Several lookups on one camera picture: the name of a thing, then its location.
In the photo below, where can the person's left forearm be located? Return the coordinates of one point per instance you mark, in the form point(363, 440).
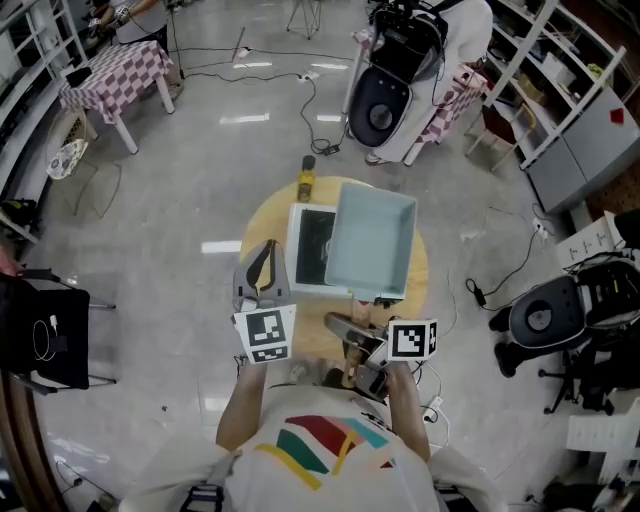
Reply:
point(242, 405)

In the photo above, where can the black office chair base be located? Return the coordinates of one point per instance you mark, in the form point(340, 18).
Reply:
point(575, 385)

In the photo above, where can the white cardboard box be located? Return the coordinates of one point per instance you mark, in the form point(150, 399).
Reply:
point(590, 240)

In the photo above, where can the person's white printed shirt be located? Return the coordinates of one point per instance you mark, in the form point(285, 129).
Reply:
point(330, 480)

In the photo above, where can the black fabric chair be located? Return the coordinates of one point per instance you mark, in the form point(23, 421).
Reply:
point(65, 320)

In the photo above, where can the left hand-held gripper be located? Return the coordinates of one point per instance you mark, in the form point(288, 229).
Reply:
point(265, 330)

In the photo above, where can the brown wooden bench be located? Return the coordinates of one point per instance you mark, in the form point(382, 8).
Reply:
point(20, 450)

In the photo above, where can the light blue square pan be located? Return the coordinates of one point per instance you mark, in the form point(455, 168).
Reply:
point(370, 240)

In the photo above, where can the white open shelf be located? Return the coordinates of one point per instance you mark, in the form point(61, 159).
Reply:
point(565, 100)
point(35, 60)

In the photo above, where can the wooden frame chair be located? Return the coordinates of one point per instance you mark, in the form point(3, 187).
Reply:
point(500, 125)

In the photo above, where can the round wooden table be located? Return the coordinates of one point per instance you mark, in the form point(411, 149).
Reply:
point(272, 220)

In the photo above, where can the white power strip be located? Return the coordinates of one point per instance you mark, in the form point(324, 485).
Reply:
point(432, 409)

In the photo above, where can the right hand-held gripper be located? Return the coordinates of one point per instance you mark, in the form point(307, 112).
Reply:
point(412, 340)

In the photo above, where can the black power adapter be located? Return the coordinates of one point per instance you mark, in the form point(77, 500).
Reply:
point(479, 295)
point(327, 148)

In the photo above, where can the grey cabinet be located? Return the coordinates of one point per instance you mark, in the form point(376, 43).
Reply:
point(595, 145)

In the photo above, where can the yellow oil bottle black cap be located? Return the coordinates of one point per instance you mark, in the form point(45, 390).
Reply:
point(306, 187)

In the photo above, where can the person's right forearm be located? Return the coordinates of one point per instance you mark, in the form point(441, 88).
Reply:
point(407, 410)

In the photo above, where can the checkered cloth table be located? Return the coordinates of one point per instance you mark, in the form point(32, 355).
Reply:
point(450, 115)
point(120, 75)

